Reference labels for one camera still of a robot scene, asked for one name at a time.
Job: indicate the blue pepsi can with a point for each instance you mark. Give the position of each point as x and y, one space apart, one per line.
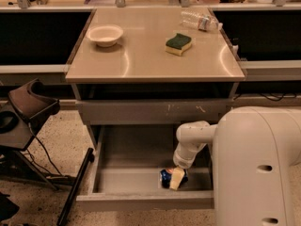
165 178

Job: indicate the green yellow sponge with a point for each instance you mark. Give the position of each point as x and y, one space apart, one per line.
178 44

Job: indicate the grey closed top drawer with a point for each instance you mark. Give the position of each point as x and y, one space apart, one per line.
97 112

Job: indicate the grey metal counter cabinet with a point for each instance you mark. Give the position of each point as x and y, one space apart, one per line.
139 68

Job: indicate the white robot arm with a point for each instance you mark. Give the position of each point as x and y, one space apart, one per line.
252 150

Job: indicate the white paper bowl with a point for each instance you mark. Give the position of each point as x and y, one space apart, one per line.
105 35

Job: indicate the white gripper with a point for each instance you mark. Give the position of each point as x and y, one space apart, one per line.
182 160

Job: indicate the clear plastic water bottle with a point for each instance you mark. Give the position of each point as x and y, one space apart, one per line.
200 21

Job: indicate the grey open middle drawer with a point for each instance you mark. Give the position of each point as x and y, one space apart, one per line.
126 173

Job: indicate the black metal stand leg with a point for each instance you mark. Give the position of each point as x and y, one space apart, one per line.
63 218

